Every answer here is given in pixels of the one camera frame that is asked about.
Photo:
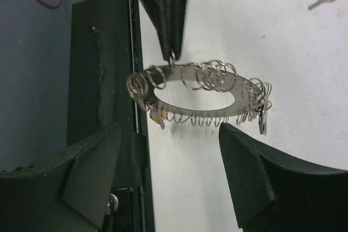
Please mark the yellow tag key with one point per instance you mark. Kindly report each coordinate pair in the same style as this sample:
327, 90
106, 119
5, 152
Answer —
159, 116

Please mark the key black tag on disc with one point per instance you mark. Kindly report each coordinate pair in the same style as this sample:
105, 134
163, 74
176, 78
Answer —
262, 122

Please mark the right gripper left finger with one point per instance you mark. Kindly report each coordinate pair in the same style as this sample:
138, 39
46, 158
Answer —
67, 191

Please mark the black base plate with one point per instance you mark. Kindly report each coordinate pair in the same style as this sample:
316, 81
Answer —
105, 50

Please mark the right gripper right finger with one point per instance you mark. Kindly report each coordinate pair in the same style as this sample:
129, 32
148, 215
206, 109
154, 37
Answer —
275, 191

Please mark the round metal keyring disc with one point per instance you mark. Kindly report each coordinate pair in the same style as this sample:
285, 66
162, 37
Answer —
203, 94

